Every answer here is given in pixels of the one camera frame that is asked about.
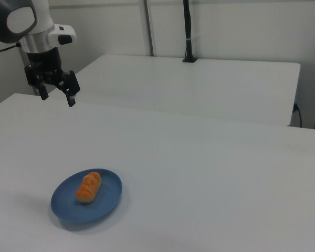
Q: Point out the blue round plate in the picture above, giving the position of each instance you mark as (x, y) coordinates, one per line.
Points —
(68, 204)

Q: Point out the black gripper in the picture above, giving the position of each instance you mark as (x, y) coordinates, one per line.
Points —
(44, 64)

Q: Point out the white side table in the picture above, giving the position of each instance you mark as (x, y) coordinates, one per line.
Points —
(186, 86)

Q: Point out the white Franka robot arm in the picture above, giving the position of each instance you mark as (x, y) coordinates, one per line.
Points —
(18, 15)

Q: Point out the black camera pole stand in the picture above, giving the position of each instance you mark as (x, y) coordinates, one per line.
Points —
(188, 39)

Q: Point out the orange bread loaf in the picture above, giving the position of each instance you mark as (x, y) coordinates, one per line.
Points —
(89, 187)

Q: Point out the grey partition post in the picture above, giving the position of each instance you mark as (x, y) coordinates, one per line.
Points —
(149, 26)

